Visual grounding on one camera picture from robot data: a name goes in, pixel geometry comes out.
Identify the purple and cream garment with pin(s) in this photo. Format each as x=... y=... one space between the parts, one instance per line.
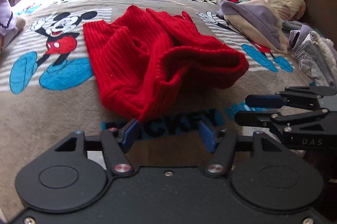
x=256 y=20

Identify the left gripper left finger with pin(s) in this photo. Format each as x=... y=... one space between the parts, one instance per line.
x=115 y=144

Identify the dark wooden headboard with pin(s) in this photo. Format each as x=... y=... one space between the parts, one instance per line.
x=321 y=16

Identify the Mickey Mouse bed blanket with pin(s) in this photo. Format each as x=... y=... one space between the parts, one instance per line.
x=79 y=64

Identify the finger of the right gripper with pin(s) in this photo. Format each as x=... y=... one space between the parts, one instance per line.
x=309 y=98
x=277 y=121

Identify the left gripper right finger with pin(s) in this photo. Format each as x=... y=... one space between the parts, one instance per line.
x=221 y=144

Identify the lavender folded garment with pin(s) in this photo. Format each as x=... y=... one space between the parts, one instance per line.
x=10 y=25

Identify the red knit sweater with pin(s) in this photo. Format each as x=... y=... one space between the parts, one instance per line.
x=143 y=59

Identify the grey clothes pile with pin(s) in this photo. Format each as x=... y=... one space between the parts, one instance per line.
x=315 y=54

